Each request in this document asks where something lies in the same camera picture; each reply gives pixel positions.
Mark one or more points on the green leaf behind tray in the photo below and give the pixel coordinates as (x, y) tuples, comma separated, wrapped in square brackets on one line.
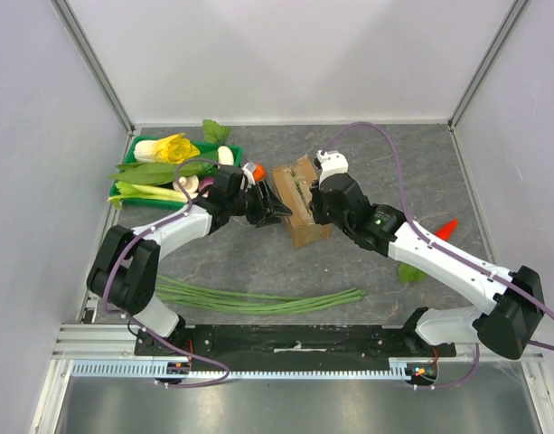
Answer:
[(215, 133)]

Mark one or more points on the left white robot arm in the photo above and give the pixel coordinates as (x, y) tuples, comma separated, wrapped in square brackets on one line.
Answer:
[(124, 271)]

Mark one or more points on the orange toy pumpkin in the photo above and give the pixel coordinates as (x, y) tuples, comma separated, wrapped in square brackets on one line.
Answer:
[(259, 173)]

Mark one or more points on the green lettuce leaf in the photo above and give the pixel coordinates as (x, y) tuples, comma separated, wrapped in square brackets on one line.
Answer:
[(409, 274)]

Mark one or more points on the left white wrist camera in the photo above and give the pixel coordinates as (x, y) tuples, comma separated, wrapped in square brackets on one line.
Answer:
[(249, 170)]

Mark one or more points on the green long beans bunch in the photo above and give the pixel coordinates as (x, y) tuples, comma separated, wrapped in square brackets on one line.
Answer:
[(249, 304)]

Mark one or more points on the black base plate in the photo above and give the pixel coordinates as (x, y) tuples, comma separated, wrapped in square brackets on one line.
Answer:
[(245, 343)]

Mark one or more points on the white slotted cable duct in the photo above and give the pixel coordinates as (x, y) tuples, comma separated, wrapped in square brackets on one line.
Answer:
[(171, 371)]

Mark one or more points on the green leafy vegetable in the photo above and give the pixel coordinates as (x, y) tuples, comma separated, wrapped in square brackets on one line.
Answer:
[(164, 173)]

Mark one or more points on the white mushroom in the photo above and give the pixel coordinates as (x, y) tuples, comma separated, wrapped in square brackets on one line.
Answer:
[(188, 183)]

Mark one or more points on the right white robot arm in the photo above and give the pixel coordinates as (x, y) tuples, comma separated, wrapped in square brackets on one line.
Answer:
[(505, 305)]

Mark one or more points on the purple onion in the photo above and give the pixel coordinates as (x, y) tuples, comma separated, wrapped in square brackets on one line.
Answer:
[(205, 182)]

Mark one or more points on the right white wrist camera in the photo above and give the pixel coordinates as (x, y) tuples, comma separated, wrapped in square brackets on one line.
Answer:
[(328, 163)]

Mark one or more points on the white eggplant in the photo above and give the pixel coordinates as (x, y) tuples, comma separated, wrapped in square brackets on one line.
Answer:
[(225, 156)]

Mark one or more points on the brown cardboard express box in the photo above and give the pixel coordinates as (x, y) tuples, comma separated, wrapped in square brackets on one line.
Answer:
[(292, 185)]

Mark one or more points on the green plastic tray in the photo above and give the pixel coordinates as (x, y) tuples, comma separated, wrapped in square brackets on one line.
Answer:
[(203, 147)]

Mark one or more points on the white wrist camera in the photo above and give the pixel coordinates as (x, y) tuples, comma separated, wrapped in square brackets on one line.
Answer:
[(328, 163), (249, 170)]

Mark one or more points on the green bok choy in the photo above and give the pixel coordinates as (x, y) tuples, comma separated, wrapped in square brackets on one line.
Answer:
[(124, 191)]

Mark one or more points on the white leek stalk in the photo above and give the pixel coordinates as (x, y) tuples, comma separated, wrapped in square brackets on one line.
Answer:
[(163, 194)]

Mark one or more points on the yellow napa cabbage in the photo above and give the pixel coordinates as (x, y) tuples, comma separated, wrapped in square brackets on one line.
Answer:
[(173, 149)]

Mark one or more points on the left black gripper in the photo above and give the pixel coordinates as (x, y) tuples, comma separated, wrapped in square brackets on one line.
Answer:
[(263, 216)]

